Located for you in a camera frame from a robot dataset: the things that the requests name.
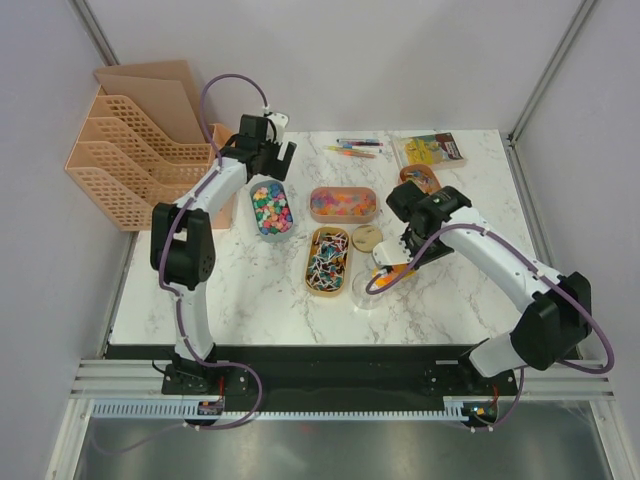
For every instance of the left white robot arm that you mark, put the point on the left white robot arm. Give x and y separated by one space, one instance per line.
182 249

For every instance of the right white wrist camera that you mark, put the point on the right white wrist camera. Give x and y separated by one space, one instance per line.
391 252

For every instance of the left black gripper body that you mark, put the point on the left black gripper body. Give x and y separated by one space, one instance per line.
271 165

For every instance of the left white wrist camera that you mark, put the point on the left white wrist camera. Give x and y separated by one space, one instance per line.
277 122

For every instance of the aluminium frame rail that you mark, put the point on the aluminium frame rail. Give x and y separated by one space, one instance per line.
437 379

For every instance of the coloured pens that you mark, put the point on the coloured pens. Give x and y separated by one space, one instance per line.
359 148

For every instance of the clear glass jar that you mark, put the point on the clear glass jar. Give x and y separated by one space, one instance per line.
363 295

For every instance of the round gold jar lid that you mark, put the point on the round gold jar lid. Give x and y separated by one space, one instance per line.
366 237

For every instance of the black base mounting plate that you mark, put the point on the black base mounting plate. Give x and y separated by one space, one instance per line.
237 356

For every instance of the grey tray of colourful candies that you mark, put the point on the grey tray of colourful candies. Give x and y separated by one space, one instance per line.
272 212

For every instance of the yellow plastic scoop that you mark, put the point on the yellow plastic scoop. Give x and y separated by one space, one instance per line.
386 275

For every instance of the peach mesh file organizer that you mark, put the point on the peach mesh file organizer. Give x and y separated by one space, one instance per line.
141 142

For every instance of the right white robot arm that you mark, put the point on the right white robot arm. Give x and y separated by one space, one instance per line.
552 306

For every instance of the tan tray of lollipops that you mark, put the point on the tan tray of lollipops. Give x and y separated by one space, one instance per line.
327 265

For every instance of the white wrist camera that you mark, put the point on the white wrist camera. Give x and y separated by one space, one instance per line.
277 122
391 252

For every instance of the pink tray of gummy candies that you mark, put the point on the pink tray of gummy candies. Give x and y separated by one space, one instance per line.
343 205

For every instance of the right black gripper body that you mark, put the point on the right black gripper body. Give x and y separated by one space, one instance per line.
414 243

